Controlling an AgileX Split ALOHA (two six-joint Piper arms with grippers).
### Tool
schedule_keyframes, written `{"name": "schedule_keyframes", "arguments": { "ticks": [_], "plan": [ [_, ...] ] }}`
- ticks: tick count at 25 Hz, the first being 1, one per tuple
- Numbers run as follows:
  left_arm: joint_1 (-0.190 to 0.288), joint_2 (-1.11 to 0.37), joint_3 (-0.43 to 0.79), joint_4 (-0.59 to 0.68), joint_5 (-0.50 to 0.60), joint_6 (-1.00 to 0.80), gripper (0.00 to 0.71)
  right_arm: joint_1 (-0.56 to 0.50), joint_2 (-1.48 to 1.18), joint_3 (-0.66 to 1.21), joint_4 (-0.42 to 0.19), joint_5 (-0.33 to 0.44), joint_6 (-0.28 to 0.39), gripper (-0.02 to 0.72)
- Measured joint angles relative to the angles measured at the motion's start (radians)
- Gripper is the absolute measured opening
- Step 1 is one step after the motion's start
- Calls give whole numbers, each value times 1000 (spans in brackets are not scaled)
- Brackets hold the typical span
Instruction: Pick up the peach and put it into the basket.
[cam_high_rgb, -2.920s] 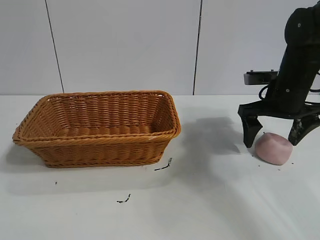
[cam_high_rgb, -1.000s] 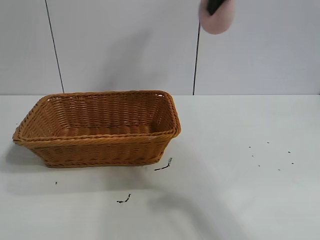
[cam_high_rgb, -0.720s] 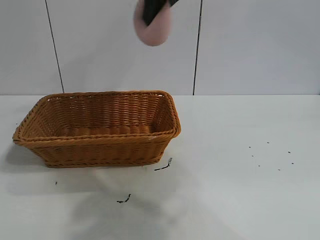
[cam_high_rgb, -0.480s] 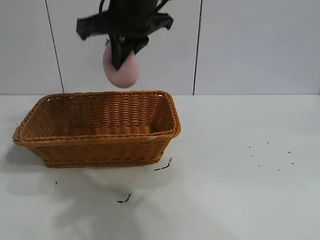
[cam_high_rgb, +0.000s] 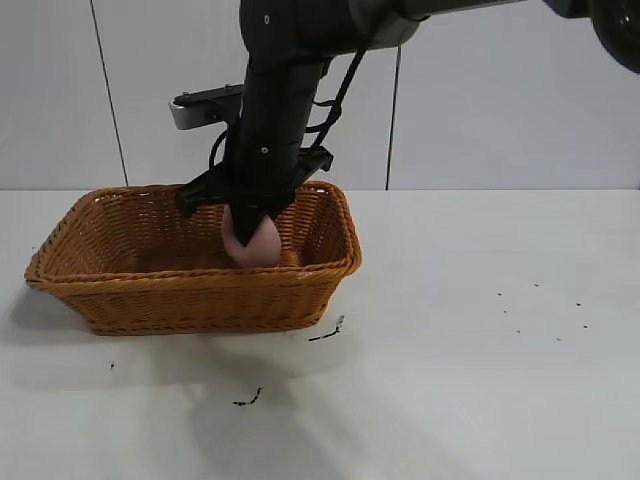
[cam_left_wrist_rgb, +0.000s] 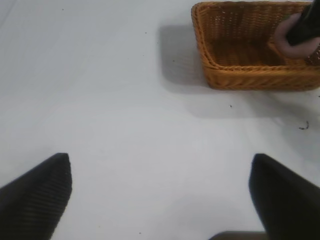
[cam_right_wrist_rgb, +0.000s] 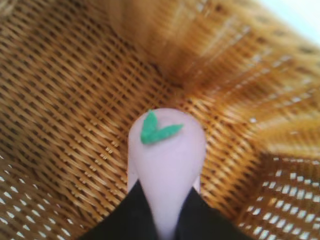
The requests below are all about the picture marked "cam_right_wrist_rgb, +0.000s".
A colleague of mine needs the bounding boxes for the brown woven wicker basket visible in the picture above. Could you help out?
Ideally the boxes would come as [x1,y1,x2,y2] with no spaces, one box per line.
[0,0,320,240]

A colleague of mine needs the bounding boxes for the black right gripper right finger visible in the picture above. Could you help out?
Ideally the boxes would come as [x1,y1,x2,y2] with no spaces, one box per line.
[174,186,251,240]

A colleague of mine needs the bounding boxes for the pink toy peach green leaves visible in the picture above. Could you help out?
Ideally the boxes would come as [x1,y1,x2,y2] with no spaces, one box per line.
[126,108,207,240]

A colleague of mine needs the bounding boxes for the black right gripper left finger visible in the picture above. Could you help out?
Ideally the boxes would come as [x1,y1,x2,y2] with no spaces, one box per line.
[79,180,161,240]

